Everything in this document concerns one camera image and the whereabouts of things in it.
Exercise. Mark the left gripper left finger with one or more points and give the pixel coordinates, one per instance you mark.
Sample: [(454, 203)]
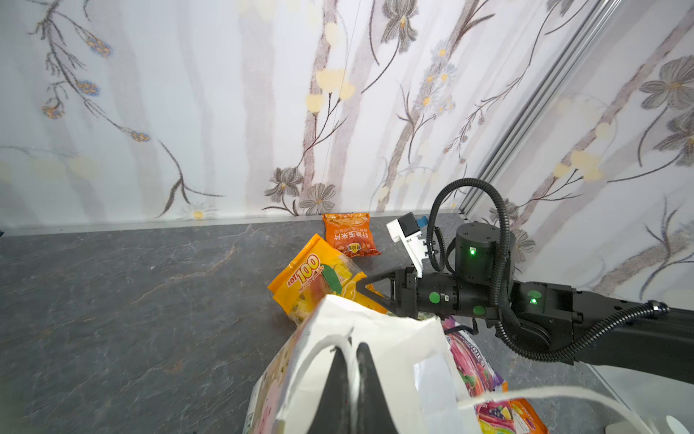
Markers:
[(333, 411)]

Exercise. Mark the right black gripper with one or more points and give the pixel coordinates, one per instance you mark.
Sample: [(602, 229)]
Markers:
[(439, 294)]

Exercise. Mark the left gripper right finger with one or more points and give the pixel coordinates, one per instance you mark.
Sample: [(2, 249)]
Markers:
[(373, 414)]

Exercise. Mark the white paper bag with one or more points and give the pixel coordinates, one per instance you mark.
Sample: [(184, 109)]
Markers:
[(349, 369)]

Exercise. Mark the yellow mango candy bag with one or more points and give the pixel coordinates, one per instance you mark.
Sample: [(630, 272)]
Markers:
[(317, 271)]

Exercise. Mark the purple candy bag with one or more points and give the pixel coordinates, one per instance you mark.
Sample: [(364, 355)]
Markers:
[(479, 377)]

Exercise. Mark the orange snack bag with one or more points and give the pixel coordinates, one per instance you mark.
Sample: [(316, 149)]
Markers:
[(526, 420)]

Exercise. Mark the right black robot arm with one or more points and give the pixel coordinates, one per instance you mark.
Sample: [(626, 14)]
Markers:
[(473, 277)]

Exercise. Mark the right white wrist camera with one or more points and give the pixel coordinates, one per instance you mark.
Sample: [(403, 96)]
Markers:
[(406, 230)]

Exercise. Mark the orange chip bag by wall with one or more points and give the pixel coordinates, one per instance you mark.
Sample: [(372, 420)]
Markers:
[(350, 234)]

